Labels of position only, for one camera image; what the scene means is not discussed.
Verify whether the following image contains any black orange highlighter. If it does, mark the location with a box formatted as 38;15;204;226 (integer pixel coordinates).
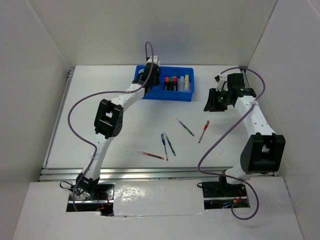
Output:
163;77;170;91

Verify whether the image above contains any black green highlighter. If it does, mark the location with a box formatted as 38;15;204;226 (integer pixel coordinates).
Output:
168;77;174;91

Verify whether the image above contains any black pink highlighter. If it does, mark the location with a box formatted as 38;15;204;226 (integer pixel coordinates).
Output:
173;76;178;91

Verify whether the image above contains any light blue highlighter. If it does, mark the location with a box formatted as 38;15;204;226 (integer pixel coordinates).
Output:
179;76;185;92

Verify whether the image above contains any pale yellow highlighter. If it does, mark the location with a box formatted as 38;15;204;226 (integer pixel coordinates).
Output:
183;74;190;92

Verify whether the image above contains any purple gel pen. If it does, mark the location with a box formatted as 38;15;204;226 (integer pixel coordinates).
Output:
176;118;195;137

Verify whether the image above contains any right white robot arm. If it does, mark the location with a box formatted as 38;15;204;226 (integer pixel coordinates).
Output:
204;73;286;196

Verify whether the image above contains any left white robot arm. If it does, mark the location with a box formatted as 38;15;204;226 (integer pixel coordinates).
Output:
73;56;160;200

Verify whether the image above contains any red ballpoint pen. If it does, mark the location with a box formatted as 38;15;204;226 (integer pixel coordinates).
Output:
198;120;210;144

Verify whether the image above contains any blue plastic sorting tray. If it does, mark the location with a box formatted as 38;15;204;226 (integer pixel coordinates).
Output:
143;66;195;102

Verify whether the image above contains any dark blue pen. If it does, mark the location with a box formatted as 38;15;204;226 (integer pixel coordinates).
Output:
161;133;169;161

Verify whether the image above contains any teal gel pen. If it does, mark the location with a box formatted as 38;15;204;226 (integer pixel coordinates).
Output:
163;132;177;157

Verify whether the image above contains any red gel pen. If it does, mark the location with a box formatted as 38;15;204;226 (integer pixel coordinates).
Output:
137;150;165;160

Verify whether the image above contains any white foil panel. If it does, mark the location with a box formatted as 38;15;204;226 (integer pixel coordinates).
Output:
113;180;205;217

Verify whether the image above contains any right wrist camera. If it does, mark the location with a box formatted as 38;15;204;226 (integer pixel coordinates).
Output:
214;74;228;92

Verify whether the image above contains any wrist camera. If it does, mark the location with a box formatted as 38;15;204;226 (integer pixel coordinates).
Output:
146;55;160;66
214;74;228;92

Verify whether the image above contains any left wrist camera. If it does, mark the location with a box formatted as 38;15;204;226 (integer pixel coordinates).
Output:
146;55;160;66

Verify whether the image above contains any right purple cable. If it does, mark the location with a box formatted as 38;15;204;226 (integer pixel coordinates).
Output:
197;66;266;221

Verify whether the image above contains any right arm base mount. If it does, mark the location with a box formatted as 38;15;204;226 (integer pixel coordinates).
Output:
196;178;250;210

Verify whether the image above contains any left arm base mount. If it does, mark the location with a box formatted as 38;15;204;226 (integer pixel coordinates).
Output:
59;181;115;217

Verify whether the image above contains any aluminium front rail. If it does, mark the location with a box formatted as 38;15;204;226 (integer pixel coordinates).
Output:
39;167;273;180

